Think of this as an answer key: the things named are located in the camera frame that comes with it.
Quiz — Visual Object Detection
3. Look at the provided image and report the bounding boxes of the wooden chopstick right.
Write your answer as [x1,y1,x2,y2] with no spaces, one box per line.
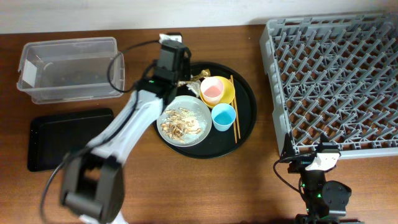
[230,75,241,139]

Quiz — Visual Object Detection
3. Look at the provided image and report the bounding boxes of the pink cup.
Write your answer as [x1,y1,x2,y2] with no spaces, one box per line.
[200,77,224,105]

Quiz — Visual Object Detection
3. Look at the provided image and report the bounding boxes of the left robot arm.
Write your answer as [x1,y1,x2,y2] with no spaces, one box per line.
[58,33,192,223]

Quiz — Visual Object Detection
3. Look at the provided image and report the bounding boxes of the gold candy wrapper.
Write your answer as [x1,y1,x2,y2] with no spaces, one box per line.
[177,69,211,87]

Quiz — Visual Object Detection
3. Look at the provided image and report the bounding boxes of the yellow bowl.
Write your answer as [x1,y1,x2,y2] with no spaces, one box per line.
[200,76,235,108]

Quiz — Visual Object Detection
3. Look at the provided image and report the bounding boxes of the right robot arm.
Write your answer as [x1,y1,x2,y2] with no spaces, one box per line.
[273,133,352,224]

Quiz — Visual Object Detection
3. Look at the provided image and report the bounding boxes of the white tissue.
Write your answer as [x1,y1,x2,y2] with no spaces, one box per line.
[187,80,201,98]

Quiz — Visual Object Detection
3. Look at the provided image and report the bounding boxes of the grey plate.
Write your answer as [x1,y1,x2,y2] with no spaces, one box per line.
[155,95,212,147]

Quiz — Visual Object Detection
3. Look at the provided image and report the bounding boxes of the black rectangular tray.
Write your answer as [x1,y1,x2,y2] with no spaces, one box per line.
[27,108,114,172]

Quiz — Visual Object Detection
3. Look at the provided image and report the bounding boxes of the food scraps on plate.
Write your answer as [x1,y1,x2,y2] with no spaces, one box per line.
[160,108,202,143]

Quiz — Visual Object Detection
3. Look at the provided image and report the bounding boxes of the round black serving tray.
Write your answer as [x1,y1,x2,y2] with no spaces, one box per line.
[152,62,257,159]

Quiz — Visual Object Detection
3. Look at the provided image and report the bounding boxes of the wooden chopstick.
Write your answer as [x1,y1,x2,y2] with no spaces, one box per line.
[229,75,238,144]
[230,75,241,139]

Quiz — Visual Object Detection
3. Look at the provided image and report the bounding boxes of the blue cup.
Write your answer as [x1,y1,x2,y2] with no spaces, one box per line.
[211,103,236,132]

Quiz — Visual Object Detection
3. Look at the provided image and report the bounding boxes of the clear plastic bin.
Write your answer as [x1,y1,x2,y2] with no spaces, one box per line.
[17,37,125,104]

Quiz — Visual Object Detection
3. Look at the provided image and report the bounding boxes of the wooden chopstick left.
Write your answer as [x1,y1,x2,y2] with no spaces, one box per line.
[229,75,238,144]

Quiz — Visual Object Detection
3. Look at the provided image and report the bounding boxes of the grey dishwasher rack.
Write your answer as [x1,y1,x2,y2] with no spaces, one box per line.
[260,14,397,159]

